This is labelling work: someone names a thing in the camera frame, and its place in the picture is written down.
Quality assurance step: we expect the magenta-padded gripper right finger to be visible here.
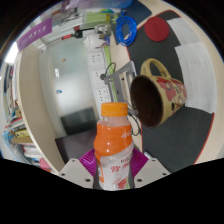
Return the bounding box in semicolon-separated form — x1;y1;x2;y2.
128;148;172;190

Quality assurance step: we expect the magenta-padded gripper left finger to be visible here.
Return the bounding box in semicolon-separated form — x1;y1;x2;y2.
59;148;99;190

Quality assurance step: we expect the orange drink bottle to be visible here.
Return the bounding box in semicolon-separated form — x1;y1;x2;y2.
93;102;135;192

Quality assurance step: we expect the black computer monitor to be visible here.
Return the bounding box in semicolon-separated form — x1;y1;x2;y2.
54;128;101;164

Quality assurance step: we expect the black desk mat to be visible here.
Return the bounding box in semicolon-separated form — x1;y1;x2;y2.
126;9;216;174

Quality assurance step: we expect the yellow floral mug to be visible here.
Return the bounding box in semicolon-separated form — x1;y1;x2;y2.
129;58;188;129

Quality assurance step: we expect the wooden shelf unit with books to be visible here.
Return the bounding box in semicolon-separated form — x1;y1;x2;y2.
0;43;66;173

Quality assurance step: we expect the grey metal laptop stand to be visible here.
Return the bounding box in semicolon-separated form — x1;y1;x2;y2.
99;60;138;116

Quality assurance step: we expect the white paper towel sheet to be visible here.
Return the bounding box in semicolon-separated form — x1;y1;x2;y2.
166;16;202;48
174;41;218;114

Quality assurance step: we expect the white round jar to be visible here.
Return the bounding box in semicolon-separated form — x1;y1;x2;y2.
83;34;102;51

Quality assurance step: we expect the ceiling light panel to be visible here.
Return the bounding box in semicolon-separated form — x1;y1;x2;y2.
4;41;20;65

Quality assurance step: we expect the purple flag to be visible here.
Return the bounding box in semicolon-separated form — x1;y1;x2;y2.
16;18;54;52

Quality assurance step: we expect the group photo poster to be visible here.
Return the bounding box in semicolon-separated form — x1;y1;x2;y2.
49;6;84;28

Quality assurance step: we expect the glass with yellow liquid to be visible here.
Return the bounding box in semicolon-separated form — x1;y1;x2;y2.
83;9;116;26

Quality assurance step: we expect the white wall socket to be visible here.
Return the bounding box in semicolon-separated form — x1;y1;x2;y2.
88;51;106;66
91;68;108;86
96;86;113;104

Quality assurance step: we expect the black plug cable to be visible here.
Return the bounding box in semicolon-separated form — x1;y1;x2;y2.
99;61;117;82

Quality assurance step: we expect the coiled blue cable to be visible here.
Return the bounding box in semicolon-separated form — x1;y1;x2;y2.
114;14;138;47

